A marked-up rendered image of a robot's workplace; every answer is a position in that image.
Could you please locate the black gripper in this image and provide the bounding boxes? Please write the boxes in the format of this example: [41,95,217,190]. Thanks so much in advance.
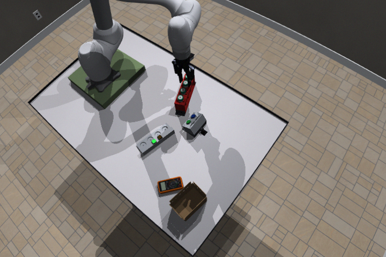
[172,56,195,87]

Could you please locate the white key panel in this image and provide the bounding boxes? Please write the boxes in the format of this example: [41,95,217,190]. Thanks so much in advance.
[182,112,207,138]

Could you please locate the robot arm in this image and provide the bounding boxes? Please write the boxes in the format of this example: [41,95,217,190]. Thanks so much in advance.
[78,0,201,92]

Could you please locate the orange digital multimeter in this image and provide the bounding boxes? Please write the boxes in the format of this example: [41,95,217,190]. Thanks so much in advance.
[158,177,183,194]

